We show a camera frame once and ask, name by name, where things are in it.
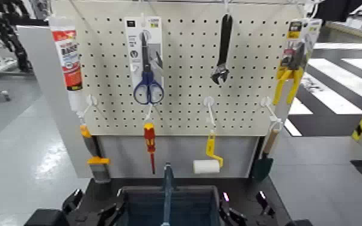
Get white hanging loop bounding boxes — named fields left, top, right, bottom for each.
left=268, top=119, right=283, bottom=132

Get black cable chain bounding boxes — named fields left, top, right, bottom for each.
left=0, top=0, right=32, bottom=73

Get black handled adjustable wrench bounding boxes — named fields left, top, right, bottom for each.
left=210, top=13, right=233, bottom=85

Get white paint roller yellow handle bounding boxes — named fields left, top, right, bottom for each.
left=192, top=132, right=224, bottom=175

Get grey side panel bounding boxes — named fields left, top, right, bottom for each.
left=16, top=25, right=93, bottom=179

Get red yellow screwdriver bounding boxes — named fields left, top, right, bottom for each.
left=143, top=122, right=156, bottom=176

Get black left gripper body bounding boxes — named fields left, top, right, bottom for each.
left=24, top=209, right=75, bottom=226

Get dark blue plastic crate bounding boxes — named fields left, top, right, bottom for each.
left=117, top=162, right=224, bottom=226

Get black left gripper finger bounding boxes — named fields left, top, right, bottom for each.
left=97, top=201, right=126, bottom=226
left=62, top=189, right=83, bottom=214

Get yellow handled pliers in package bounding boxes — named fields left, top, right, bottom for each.
left=280, top=18, right=323, bottom=72

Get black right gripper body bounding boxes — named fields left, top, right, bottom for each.
left=286, top=219, right=314, bottom=226

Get green trowel wooden handle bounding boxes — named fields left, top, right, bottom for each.
left=251, top=127, right=280, bottom=183

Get white sealant tube red label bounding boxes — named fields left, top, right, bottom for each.
left=49, top=16, right=87, bottom=113

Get beige metal pegboard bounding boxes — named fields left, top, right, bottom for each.
left=49, top=0, right=308, bottom=137

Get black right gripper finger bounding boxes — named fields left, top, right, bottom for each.
left=256, top=191, right=276, bottom=218
left=218, top=192, right=247, bottom=226

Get blue handled scissors in package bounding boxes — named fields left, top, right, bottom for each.
left=123, top=16, right=164, bottom=96

